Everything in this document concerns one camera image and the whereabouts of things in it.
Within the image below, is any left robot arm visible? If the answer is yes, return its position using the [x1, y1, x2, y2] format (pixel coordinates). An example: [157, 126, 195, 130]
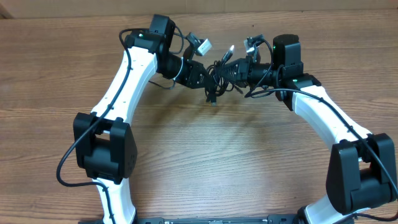
[72, 14, 211, 223]

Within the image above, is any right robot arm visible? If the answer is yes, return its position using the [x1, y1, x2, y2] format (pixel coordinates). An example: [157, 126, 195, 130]
[214, 34, 397, 223]

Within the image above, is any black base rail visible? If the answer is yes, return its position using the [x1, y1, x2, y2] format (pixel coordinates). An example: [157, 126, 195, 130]
[77, 213, 305, 224]

